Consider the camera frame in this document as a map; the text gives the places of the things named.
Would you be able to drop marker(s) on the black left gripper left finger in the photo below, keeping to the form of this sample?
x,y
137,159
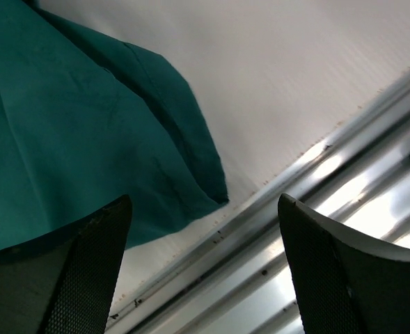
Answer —
x,y
64,281

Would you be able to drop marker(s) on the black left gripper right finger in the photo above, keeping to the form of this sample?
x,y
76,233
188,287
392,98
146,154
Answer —
x,y
344,280

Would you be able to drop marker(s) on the teal shorts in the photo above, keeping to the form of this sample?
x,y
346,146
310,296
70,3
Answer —
x,y
86,118

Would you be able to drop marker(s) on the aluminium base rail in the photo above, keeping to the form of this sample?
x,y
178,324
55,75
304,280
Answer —
x,y
238,280

